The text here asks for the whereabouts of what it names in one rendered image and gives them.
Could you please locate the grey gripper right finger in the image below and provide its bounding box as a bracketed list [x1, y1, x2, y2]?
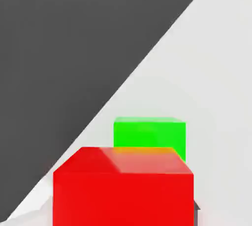
[193, 199, 202, 226]

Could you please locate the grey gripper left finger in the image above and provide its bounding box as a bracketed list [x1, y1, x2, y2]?
[0, 195, 54, 226]

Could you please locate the small red cube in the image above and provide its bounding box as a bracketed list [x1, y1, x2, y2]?
[52, 146, 194, 226]

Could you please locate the small green cube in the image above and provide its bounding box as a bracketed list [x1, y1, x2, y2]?
[113, 117, 187, 163]

